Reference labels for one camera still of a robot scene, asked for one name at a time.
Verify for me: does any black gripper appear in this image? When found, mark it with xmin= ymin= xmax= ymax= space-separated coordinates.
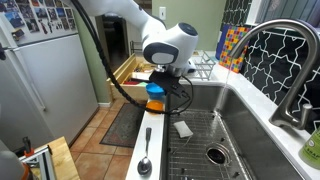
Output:
xmin=164 ymin=75 xmax=192 ymax=100

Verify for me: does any blue plastic bowl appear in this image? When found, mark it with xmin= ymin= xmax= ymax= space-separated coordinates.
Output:
xmin=145 ymin=82 xmax=166 ymax=102

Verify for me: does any orange cup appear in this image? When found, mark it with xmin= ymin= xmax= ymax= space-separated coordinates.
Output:
xmin=145 ymin=99 xmax=165 ymax=113

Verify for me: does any white sponge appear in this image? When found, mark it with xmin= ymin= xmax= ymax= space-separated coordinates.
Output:
xmin=172 ymin=120 xmax=194 ymax=139

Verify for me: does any open wooden drawer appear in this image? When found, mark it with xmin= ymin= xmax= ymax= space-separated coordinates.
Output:
xmin=106 ymin=53 xmax=158 ymax=102

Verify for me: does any red cloth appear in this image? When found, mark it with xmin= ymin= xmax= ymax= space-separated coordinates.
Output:
xmin=123 ymin=79 xmax=141 ymax=86

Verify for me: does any blue cutting board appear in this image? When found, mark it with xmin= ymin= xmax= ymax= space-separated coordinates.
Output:
xmin=214 ymin=23 xmax=231 ymax=61

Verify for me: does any sink drain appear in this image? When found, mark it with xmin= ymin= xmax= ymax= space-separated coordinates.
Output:
xmin=204 ymin=143 xmax=231 ymax=166

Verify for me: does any multicolour checkered cutting board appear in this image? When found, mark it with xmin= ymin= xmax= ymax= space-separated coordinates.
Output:
xmin=218 ymin=26 xmax=251 ymax=74

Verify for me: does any dark floor mat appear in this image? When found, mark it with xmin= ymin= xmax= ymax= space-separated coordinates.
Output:
xmin=99 ymin=102 xmax=147 ymax=149

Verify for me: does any metal spoon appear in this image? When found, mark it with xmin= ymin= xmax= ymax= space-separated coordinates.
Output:
xmin=136 ymin=127 xmax=154 ymax=177

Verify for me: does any stainless steel sink basin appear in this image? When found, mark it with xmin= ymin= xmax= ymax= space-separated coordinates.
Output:
xmin=159 ymin=81 xmax=304 ymax=180

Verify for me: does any brushed steel faucet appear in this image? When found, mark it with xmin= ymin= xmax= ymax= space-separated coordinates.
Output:
xmin=228 ymin=18 xmax=320 ymax=131

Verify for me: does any kitchen window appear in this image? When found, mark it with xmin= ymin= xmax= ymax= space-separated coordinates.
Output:
xmin=246 ymin=0 xmax=320 ymax=38

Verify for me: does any light wooden board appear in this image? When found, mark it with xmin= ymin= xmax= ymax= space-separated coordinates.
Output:
xmin=31 ymin=136 xmax=81 ymax=180

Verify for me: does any green soap bottle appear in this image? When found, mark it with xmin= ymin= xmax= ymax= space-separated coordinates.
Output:
xmin=298 ymin=125 xmax=320 ymax=171

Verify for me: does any white refrigerator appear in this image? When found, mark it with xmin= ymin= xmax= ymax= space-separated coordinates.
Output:
xmin=0 ymin=0 xmax=99 ymax=153

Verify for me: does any red black clamp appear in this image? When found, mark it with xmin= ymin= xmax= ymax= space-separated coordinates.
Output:
xmin=21 ymin=136 xmax=36 ymax=158

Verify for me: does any printed photo collage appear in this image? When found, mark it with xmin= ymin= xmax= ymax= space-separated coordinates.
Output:
xmin=0 ymin=0 xmax=78 ymax=44

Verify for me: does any black magnet clip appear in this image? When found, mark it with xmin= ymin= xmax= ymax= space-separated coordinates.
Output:
xmin=11 ymin=29 xmax=25 ymax=42

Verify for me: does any grey orange stand head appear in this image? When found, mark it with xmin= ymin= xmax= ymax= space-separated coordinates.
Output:
xmin=0 ymin=149 xmax=32 ymax=180

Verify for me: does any black wrist camera block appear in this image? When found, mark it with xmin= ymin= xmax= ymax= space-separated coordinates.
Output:
xmin=148 ymin=70 xmax=171 ymax=88

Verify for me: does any wire dish rack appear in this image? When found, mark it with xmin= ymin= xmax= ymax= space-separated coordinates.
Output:
xmin=191 ymin=49 xmax=217 ymax=82

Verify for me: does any dark wire shelf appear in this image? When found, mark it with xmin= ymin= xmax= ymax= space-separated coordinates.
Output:
xmin=129 ymin=40 xmax=146 ymax=56

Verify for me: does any steel wire sink grid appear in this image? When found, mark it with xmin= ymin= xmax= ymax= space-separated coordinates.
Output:
xmin=166 ymin=108 xmax=254 ymax=180

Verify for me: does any white light switch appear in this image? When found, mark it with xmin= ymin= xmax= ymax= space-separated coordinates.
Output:
xmin=158 ymin=6 xmax=167 ymax=22

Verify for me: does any black cable conduit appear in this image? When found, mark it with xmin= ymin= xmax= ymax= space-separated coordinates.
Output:
xmin=69 ymin=0 xmax=194 ymax=116

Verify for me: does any aluminium profile frame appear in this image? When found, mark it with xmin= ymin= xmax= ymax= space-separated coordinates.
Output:
xmin=18 ymin=144 xmax=58 ymax=180

